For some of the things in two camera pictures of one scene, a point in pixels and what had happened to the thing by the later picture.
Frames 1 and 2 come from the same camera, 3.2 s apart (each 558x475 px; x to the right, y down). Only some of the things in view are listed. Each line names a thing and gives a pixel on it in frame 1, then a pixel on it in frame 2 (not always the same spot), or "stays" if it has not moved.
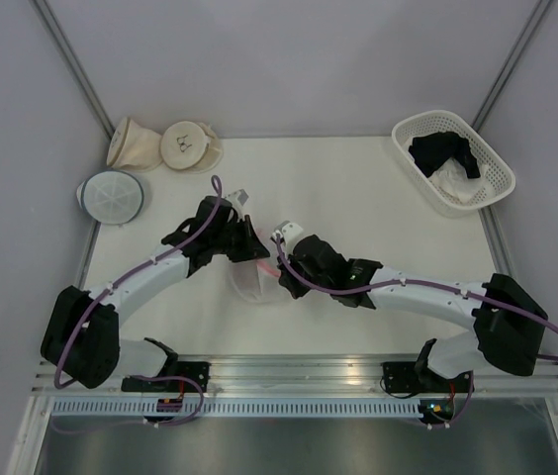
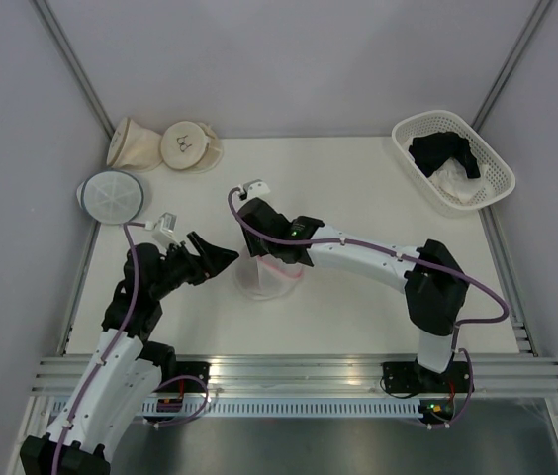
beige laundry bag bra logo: [191, 146] stays
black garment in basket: [431, 149] stays
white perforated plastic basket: [451, 166] stays
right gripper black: [295, 290] to [254, 247]
